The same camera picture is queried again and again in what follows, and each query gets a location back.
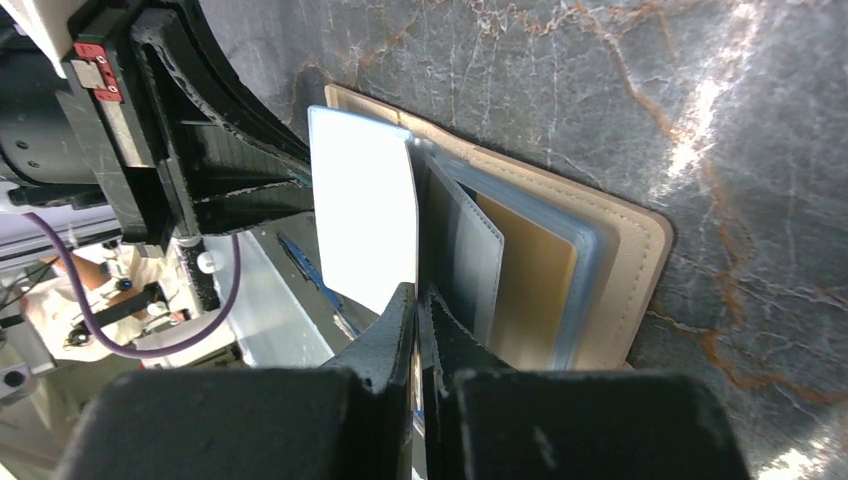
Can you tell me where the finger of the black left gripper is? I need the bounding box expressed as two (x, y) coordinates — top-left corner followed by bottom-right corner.
(130, 1), (313, 236)

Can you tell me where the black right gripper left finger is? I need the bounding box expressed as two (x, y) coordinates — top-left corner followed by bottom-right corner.
(56, 283), (416, 479)

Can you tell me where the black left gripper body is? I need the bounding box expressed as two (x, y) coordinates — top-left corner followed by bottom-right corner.
(1, 1), (195, 247)

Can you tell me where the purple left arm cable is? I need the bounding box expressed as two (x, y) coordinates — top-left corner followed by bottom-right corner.
(23, 211), (243, 362)

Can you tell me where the gold VIP credit card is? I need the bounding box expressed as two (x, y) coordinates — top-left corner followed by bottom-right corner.
(477, 194), (576, 370)

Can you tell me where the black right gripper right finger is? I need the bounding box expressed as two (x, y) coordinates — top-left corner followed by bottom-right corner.
(418, 288), (749, 479)

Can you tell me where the beige leather card holder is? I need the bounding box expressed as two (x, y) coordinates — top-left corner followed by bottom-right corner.
(308, 85), (673, 370)

